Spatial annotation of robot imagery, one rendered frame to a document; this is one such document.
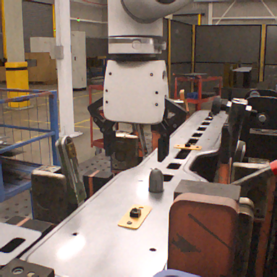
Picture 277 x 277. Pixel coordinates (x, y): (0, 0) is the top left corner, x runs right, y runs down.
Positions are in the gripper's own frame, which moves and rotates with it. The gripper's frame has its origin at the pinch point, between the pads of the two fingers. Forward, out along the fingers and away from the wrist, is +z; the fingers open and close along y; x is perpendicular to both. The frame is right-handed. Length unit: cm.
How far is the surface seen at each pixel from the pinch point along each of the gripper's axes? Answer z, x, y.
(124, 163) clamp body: 16.5, -37.8, 17.4
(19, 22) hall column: -87, -596, 504
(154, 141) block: 20, -76, 19
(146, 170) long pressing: 12.1, -23.2, 5.6
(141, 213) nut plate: 11.8, -1.0, -0.8
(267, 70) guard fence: 24, -798, -45
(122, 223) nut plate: 11.7, 3.7, 1.0
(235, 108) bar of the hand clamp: -8.5, 1.8, -15.9
